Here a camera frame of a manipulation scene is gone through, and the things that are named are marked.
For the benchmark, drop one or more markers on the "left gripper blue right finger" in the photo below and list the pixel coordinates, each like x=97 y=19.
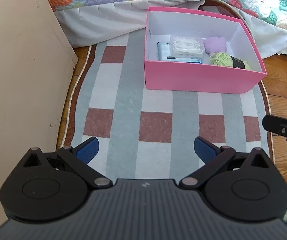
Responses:
x=205 y=150

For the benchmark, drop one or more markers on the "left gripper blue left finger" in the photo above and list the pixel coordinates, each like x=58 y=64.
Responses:
x=87 y=150

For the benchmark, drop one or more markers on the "green yarn ball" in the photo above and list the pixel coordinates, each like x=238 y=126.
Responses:
x=226 y=60

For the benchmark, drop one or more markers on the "clear floss pick box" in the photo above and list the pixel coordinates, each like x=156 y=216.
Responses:
x=191 y=45

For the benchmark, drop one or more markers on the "purple plush toy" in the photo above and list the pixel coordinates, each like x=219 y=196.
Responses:
x=215 y=45

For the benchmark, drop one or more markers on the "blue wet wipes pack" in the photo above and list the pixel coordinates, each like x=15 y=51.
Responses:
x=165 y=53

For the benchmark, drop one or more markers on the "checkered rug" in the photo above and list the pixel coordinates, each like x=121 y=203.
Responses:
x=147 y=134

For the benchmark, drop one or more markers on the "beige wooden cabinet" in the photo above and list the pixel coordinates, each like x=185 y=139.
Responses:
x=36 y=67

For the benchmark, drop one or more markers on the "pink cardboard box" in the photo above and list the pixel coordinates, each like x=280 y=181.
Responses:
x=162 y=23

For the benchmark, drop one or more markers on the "white bed skirt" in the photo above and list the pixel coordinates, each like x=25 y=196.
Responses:
x=86 y=26

